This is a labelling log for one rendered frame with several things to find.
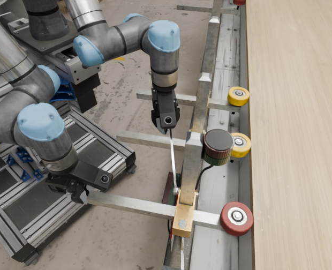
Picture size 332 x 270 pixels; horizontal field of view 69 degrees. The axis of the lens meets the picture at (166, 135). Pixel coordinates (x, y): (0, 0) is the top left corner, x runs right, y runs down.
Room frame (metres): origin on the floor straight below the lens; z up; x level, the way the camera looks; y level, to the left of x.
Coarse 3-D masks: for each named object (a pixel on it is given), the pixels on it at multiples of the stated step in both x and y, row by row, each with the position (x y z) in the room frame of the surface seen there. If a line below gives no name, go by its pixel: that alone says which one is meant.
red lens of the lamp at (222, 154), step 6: (228, 132) 0.33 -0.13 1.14; (204, 138) 0.31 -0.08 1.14; (204, 144) 0.30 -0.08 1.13; (234, 144) 0.30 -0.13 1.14; (204, 150) 0.30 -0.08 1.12; (210, 150) 0.29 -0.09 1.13; (216, 150) 0.28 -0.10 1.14; (228, 150) 0.28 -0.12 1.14; (216, 156) 0.28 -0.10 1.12; (222, 156) 0.28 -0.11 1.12
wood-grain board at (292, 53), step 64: (256, 0) 1.69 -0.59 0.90; (320, 0) 1.69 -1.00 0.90; (256, 64) 0.95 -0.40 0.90; (320, 64) 0.95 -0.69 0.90; (256, 128) 0.56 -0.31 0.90; (320, 128) 0.56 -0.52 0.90; (256, 192) 0.32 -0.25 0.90; (320, 192) 0.32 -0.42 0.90; (256, 256) 0.16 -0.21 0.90; (320, 256) 0.16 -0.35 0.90
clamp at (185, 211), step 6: (180, 186) 0.36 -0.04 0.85; (180, 204) 0.30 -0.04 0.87; (186, 204) 0.30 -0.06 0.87; (192, 204) 0.30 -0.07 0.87; (180, 210) 0.28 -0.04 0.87; (186, 210) 0.28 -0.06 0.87; (192, 210) 0.28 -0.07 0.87; (180, 216) 0.27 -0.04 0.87; (186, 216) 0.27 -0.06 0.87; (192, 216) 0.27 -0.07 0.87; (174, 222) 0.25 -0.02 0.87; (186, 222) 0.25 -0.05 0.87; (192, 222) 0.25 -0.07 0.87; (174, 228) 0.23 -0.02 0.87; (180, 228) 0.23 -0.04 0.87; (186, 228) 0.23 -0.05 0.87; (174, 234) 0.23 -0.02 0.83; (180, 234) 0.23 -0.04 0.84; (186, 234) 0.23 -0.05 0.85
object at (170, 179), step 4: (168, 176) 0.49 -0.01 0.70; (172, 176) 0.49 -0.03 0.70; (168, 180) 0.48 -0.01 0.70; (168, 184) 0.46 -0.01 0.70; (168, 188) 0.44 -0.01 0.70; (164, 192) 0.43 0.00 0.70; (168, 192) 0.43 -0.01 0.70; (164, 196) 0.41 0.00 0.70; (168, 196) 0.41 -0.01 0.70; (164, 200) 0.39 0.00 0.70
